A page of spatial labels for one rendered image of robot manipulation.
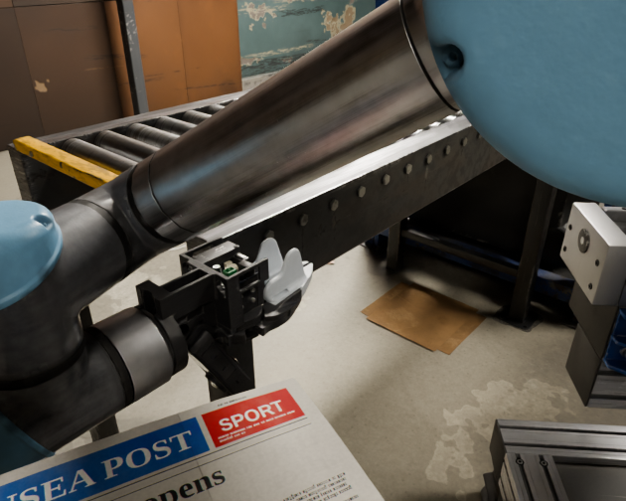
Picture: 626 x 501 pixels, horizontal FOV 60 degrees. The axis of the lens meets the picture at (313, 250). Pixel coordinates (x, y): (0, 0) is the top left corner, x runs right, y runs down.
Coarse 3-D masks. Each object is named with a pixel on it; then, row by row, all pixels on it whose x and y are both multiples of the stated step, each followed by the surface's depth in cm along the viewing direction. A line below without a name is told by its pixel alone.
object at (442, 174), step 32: (448, 128) 102; (384, 160) 87; (416, 160) 92; (448, 160) 101; (480, 160) 112; (320, 192) 75; (352, 192) 80; (384, 192) 87; (416, 192) 96; (448, 192) 106; (224, 224) 66; (256, 224) 67; (288, 224) 72; (320, 224) 77; (352, 224) 83; (384, 224) 91; (256, 256) 69; (320, 256) 80
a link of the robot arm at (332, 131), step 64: (320, 64) 32; (384, 64) 30; (192, 128) 40; (256, 128) 35; (320, 128) 33; (384, 128) 32; (128, 192) 42; (192, 192) 39; (256, 192) 38; (128, 256) 42
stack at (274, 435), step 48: (288, 384) 38; (144, 432) 34; (192, 432) 34; (240, 432) 34; (288, 432) 34; (0, 480) 31; (48, 480) 31; (96, 480) 31; (144, 480) 31; (192, 480) 31; (240, 480) 31; (288, 480) 31; (336, 480) 31
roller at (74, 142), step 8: (64, 144) 96; (72, 144) 95; (80, 144) 94; (88, 144) 94; (72, 152) 94; (80, 152) 92; (88, 152) 91; (96, 152) 90; (104, 152) 90; (88, 160) 90; (96, 160) 89; (104, 160) 88; (112, 160) 87; (120, 160) 87; (128, 160) 87; (104, 168) 87; (112, 168) 86; (120, 168) 85; (128, 168) 84
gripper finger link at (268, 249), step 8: (272, 240) 59; (264, 248) 59; (272, 248) 60; (264, 256) 59; (272, 256) 60; (280, 256) 61; (272, 264) 61; (280, 264) 61; (304, 264) 63; (272, 272) 61
